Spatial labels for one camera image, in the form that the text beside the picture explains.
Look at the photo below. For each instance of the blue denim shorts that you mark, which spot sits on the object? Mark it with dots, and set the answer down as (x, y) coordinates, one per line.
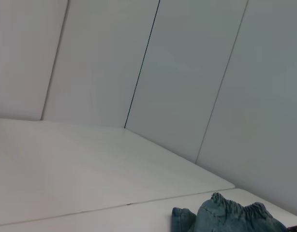
(226, 215)

